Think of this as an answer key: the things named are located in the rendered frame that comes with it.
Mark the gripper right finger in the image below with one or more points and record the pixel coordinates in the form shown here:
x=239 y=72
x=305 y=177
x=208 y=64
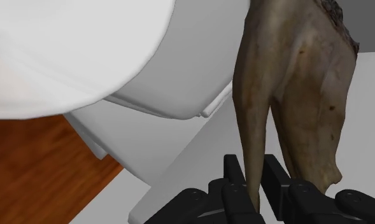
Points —
x=302 y=198

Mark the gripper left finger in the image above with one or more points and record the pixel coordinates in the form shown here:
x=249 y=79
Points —
x=233 y=198

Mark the brown antler-shaped figure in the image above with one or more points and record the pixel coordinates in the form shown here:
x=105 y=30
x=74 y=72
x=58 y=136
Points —
x=286 y=93

